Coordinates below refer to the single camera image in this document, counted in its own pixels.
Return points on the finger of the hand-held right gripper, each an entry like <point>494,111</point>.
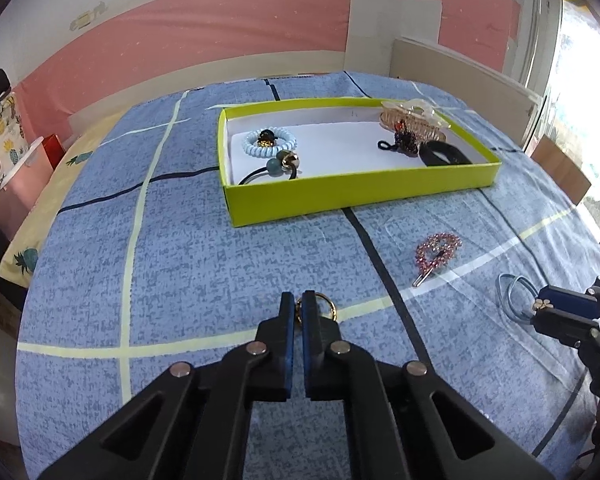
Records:
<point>570,299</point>
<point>565,325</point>

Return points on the pink storage box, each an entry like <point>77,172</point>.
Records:
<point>12,185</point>

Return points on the white leaning boards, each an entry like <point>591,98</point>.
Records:
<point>465,82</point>

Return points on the brown cardboard sheet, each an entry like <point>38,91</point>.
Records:
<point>562,169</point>

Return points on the yellow pineapple bed sheet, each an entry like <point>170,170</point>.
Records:
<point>45,205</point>

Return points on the black and gold hair clip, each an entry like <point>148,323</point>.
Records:
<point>266,136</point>

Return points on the pink rhinestone hair clip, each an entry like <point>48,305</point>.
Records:
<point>437,250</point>

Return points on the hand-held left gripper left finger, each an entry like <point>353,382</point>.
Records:
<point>286,330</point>

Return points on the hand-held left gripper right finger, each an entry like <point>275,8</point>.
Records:
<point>307,330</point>

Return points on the beige claw hair clip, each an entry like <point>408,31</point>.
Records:
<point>420,120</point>

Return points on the black fabric hair band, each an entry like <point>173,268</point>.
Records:
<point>445,154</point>

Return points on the red box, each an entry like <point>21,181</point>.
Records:
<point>53,148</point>

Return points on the yellow-green shallow cardboard box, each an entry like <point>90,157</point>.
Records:
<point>355,187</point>

